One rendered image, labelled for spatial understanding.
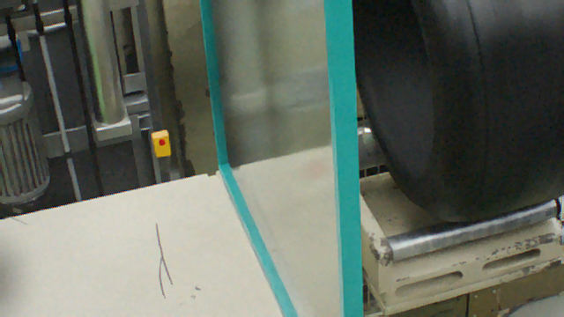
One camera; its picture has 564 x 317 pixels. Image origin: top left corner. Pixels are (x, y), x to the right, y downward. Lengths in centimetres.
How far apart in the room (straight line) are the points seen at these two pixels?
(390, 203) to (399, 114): 18
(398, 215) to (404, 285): 22
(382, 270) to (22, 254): 69
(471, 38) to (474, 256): 49
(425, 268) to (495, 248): 14
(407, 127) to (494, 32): 56
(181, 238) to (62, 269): 16
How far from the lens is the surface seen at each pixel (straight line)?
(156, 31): 258
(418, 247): 199
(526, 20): 172
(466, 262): 203
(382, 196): 227
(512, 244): 207
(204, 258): 143
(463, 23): 170
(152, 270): 142
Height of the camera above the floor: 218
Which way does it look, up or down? 35 degrees down
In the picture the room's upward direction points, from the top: 5 degrees counter-clockwise
